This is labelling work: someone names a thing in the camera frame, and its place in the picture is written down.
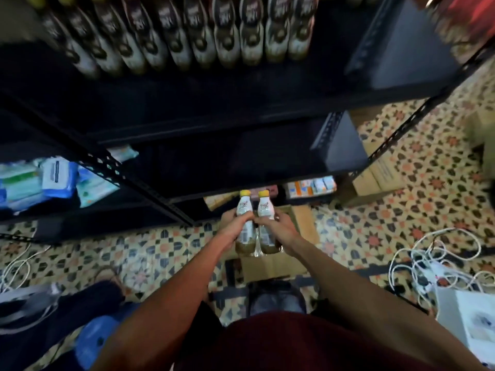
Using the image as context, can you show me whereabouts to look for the person's right hand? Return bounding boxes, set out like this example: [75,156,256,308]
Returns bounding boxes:
[271,211,307,257]

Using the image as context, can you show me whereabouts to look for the black plastic stool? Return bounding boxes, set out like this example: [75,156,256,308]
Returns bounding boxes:
[246,280,309,317]

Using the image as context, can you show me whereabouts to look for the person's right forearm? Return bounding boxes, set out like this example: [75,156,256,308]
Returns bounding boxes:
[290,239,484,371]

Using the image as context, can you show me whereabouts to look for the coiled white cable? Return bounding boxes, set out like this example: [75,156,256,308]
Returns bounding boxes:
[387,228,495,298]

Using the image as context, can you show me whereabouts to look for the tissue packs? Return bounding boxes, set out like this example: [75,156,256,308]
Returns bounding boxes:
[205,193,239,212]

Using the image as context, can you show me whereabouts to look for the red curtain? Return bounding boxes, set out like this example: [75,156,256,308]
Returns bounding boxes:
[433,0,495,36]

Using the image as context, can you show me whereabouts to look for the bottle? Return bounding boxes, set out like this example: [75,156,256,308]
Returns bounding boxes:
[235,189,258,257]
[256,189,281,256]

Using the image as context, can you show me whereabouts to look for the person's left hand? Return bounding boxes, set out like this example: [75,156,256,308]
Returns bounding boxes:
[210,210,256,260]

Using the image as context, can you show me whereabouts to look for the row of yellow-capped coffee bottles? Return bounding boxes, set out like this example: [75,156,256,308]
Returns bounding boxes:
[23,0,388,79]

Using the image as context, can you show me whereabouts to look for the row of orange blue packets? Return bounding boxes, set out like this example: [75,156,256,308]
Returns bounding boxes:
[285,175,338,199]

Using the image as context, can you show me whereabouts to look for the person's maroon shirt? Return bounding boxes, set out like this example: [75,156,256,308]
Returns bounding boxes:
[176,309,446,371]

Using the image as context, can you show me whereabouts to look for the white power strip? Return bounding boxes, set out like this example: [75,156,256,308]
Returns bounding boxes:
[410,259,450,286]

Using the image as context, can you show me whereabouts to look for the stack of pink white boxes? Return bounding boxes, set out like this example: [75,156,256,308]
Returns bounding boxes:
[249,185,279,199]

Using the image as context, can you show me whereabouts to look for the row of wet wipe packs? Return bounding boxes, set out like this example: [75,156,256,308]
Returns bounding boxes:
[0,145,140,213]

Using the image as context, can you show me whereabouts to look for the white appliance carton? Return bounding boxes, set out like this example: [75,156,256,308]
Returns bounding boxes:
[437,288,495,364]

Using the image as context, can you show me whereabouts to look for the black metal shelf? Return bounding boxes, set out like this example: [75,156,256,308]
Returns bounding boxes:
[0,89,194,244]
[0,0,495,229]

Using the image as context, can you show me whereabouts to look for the brown cardboard box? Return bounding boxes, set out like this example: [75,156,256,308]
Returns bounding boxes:
[220,205,320,284]

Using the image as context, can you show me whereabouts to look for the person's left forearm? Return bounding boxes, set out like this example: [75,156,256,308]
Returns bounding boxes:
[93,243,233,371]

